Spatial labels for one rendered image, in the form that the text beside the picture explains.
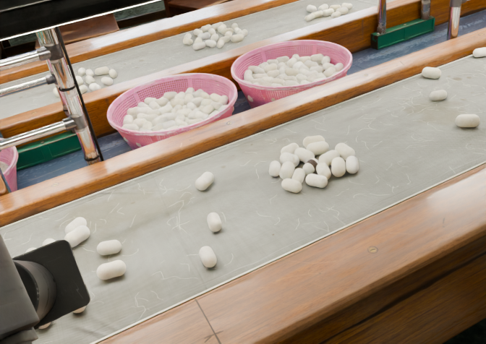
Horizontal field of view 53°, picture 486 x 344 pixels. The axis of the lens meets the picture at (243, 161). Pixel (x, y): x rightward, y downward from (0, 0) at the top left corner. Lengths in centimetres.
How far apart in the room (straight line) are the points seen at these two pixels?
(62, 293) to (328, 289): 27
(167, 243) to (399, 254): 30
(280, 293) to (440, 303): 22
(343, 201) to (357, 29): 74
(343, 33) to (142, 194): 76
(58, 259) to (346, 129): 56
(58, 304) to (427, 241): 41
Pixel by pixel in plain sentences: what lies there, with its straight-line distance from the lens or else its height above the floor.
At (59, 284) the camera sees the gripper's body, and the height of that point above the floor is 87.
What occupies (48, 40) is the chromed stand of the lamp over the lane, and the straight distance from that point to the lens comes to 80.
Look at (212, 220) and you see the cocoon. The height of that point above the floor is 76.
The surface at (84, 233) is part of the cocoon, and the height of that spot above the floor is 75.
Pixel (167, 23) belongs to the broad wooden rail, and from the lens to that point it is 156.
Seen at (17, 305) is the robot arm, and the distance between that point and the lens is 32.
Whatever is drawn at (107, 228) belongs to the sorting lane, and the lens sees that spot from 75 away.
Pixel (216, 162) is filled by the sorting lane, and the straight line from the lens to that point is 83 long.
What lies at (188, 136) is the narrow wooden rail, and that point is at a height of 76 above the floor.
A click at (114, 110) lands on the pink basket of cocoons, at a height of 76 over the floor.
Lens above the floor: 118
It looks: 32 degrees down
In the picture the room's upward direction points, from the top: 9 degrees counter-clockwise
